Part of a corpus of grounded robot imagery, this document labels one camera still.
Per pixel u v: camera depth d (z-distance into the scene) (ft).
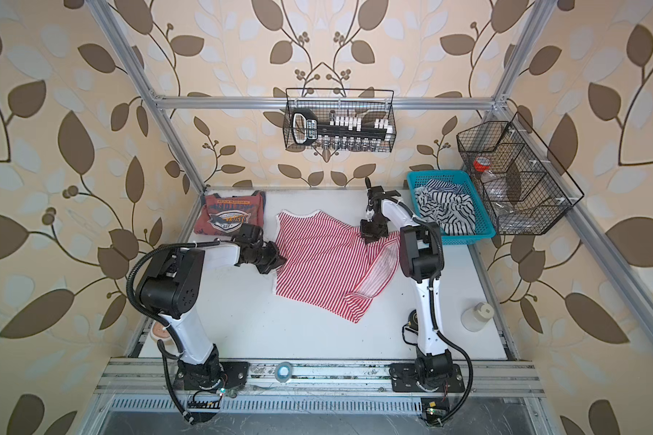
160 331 2.64
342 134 2.76
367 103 2.99
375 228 3.00
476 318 2.54
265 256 2.85
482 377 2.48
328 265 3.16
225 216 3.58
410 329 2.71
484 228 3.23
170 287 1.65
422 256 2.04
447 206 3.48
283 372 2.50
